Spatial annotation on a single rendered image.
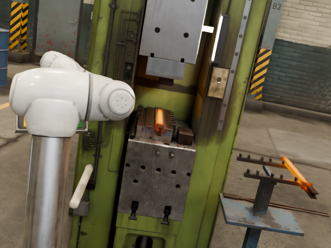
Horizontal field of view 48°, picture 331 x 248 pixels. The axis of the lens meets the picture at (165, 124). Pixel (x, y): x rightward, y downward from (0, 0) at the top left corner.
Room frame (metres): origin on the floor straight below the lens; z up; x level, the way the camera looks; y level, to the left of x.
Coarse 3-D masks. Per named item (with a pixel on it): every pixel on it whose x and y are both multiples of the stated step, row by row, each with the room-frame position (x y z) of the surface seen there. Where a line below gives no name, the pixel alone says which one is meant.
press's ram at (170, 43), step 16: (160, 0) 1.95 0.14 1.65; (176, 0) 1.96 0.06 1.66; (192, 0) 1.97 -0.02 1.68; (160, 16) 1.95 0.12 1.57; (176, 16) 1.96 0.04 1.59; (192, 16) 1.97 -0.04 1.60; (144, 32) 1.95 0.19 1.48; (160, 32) 1.96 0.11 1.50; (176, 32) 1.96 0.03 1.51; (192, 32) 1.97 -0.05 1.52; (144, 48) 1.95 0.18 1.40; (160, 48) 1.96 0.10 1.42; (176, 48) 1.96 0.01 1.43; (192, 48) 1.97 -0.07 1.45
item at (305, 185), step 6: (282, 156) 1.97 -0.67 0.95; (288, 162) 1.89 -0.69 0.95; (288, 168) 1.85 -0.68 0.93; (294, 168) 1.81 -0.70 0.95; (294, 174) 1.76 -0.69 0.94; (300, 174) 1.75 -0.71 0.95; (300, 180) 1.68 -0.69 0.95; (306, 186) 1.60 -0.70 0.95; (312, 186) 1.60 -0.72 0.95; (306, 192) 1.59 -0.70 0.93; (312, 192) 1.54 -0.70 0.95; (312, 198) 1.54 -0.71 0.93
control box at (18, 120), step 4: (16, 116) 1.65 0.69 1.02; (20, 116) 1.66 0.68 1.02; (16, 120) 1.64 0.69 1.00; (20, 120) 1.65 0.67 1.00; (16, 124) 1.63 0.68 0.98; (20, 124) 1.64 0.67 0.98; (84, 124) 1.79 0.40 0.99; (16, 128) 1.62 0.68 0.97; (20, 128) 1.63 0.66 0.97; (24, 128) 1.64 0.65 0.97; (80, 128) 1.77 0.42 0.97; (84, 128) 1.78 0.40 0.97; (16, 132) 1.67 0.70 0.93; (20, 132) 1.68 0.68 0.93; (24, 132) 1.69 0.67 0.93; (28, 132) 1.69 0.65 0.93; (76, 132) 1.80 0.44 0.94; (80, 132) 1.80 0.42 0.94; (84, 132) 1.81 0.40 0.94
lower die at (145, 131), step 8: (144, 112) 2.26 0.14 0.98; (152, 112) 2.26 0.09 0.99; (144, 120) 2.09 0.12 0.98; (152, 120) 2.08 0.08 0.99; (168, 120) 2.14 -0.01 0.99; (136, 128) 1.95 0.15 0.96; (144, 128) 1.96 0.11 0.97; (152, 128) 1.96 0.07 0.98; (168, 128) 1.97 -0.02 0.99; (136, 136) 1.95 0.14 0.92; (144, 136) 1.96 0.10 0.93; (152, 136) 1.96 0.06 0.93; (160, 136) 1.96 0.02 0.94; (168, 136) 1.97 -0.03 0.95
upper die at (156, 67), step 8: (152, 56) 2.00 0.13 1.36; (152, 64) 1.95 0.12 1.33; (160, 64) 1.96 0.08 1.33; (168, 64) 1.96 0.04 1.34; (176, 64) 1.96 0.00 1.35; (184, 64) 1.97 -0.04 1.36; (152, 72) 1.96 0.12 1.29; (160, 72) 1.96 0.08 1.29; (168, 72) 1.96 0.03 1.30; (176, 72) 1.96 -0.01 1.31
